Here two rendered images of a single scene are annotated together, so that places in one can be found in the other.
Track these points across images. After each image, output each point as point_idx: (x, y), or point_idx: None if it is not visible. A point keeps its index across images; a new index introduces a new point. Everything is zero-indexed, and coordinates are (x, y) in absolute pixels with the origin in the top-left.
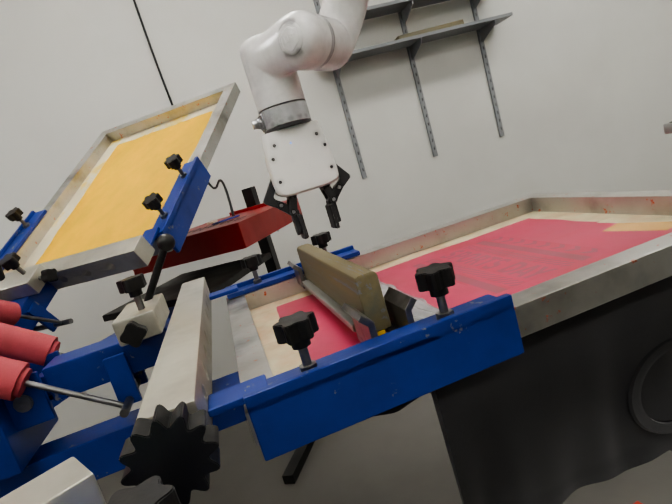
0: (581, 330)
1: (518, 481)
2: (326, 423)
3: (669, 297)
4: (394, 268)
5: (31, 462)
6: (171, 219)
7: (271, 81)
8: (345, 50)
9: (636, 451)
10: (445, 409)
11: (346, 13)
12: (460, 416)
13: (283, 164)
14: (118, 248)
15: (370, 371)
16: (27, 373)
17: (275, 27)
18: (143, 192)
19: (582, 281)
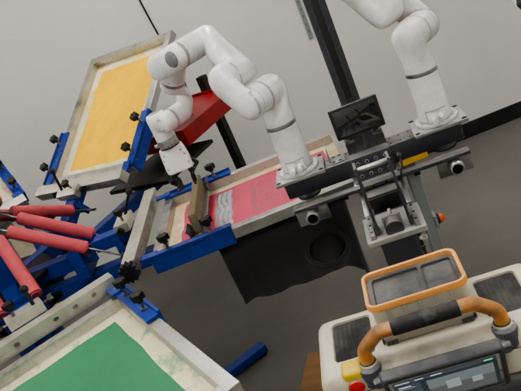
0: (277, 230)
1: (260, 282)
2: (174, 264)
3: None
4: (243, 184)
5: (93, 273)
6: (136, 154)
7: (158, 133)
8: (186, 117)
9: (315, 272)
10: (225, 258)
11: (185, 102)
12: (232, 260)
13: (168, 163)
14: (112, 175)
15: (184, 250)
16: (88, 245)
17: (155, 119)
18: (122, 123)
19: (258, 219)
